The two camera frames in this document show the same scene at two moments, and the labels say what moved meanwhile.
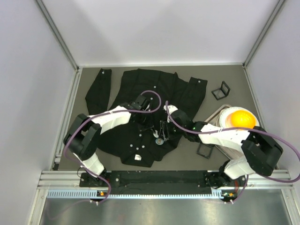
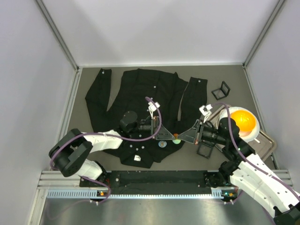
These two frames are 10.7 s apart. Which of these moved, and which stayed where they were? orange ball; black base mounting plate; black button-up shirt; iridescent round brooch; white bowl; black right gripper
Moved: black right gripper; iridescent round brooch
Stayed: black button-up shirt; orange ball; white bowl; black base mounting plate
